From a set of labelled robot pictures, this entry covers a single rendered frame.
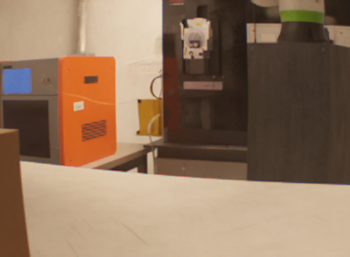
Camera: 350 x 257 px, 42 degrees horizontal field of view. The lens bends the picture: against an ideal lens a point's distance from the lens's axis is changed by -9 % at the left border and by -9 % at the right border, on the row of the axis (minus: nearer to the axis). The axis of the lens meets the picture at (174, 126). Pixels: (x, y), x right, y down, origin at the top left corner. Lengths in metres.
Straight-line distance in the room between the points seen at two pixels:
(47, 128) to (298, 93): 1.00
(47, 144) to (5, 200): 1.65
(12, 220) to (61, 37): 3.69
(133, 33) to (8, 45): 1.23
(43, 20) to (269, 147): 3.00
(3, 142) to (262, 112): 1.09
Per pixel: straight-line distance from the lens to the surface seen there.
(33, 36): 4.07
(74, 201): 0.69
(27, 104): 1.89
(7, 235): 0.21
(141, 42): 3.54
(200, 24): 2.11
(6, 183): 0.21
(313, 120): 1.19
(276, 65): 1.23
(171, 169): 2.19
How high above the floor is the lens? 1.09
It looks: 7 degrees down
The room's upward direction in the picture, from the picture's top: straight up
